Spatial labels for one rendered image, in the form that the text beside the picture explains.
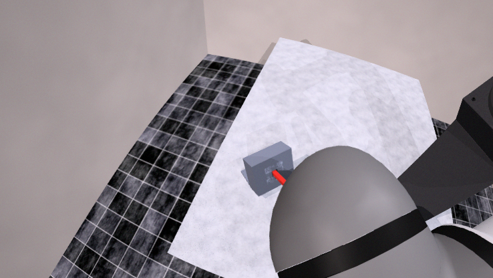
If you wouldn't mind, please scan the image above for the dark grey panel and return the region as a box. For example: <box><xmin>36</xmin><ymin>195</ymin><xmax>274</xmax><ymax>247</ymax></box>
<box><xmin>241</xmin><ymin>141</ymin><xmax>294</xmax><ymax>196</ymax></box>

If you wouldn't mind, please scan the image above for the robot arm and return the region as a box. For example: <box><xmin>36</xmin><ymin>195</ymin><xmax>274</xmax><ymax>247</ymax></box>
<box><xmin>269</xmin><ymin>146</ymin><xmax>493</xmax><ymax>278</ymax></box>

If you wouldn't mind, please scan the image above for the red rectangular peg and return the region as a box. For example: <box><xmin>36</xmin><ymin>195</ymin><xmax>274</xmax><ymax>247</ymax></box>
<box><xmin>272</xmin><ymin>170</ymin><xmax>286</xmax><ymax>185</ymax></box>

